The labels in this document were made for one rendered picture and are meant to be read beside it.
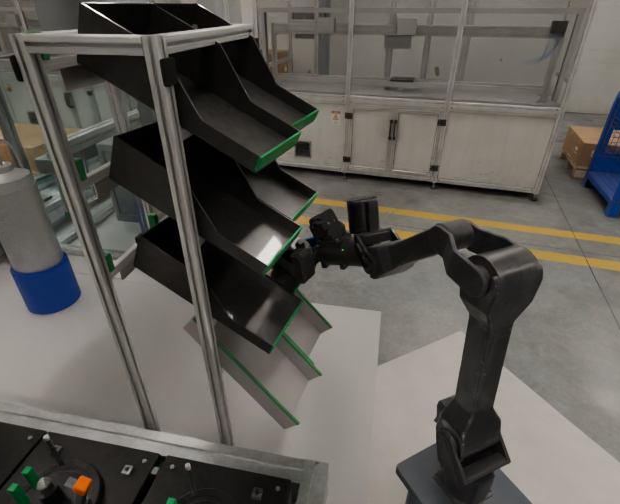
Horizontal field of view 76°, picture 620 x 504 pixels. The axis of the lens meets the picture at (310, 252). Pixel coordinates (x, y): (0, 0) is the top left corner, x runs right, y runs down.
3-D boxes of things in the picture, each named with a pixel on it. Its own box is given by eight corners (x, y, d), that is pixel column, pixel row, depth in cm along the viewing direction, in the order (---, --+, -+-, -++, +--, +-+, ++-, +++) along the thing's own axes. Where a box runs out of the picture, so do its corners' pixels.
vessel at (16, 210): (74, 252, 129) (31, 134, 109) (41, 277, 117) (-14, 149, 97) (36, 248, 131) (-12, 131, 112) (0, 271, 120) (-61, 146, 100)
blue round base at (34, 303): (91, 288, 137) (78, 251, 130) (58, 318, 124) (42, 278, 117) (51, 283, 140) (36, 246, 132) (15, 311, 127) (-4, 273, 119)
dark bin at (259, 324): (299, 308, 78) (314, 283, 73) (269, 355, 67) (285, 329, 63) (179, 232, 79) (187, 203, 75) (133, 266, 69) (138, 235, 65)
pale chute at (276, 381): (308, 379, 88) (322, 373, 85) (284, 430, 78) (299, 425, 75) (220, 287, 84) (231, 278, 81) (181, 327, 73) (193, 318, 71)
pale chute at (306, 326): (320, 333, 101) (332, 326, 98) (300, 371, 90) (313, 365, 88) (244, 250, 96) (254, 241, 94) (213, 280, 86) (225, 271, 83)
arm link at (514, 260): (551, 255, 43) (504, 234, 49) (499, 270, 41) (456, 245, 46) (498, 453, 58) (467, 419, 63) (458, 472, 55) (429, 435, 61)
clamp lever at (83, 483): (90, 499, 66) (93, 479, 62) (81, 512, 64) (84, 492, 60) (69, 491, 66) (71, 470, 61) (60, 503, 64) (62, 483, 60)
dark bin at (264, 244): (297, 236, 69) (314, 204, 65) (263, 277, 59) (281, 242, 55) (164, 153, 71) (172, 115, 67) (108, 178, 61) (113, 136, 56)
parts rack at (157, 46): (279, 344, 115) (261, 23, 73) (234, 467, 84) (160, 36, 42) (210, 334, 118) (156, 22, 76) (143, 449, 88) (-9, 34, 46)
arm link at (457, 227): (544, 279, 45) (515, 190, 46) (487, 296, 43) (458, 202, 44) (409, 298, 73) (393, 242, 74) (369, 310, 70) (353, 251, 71)
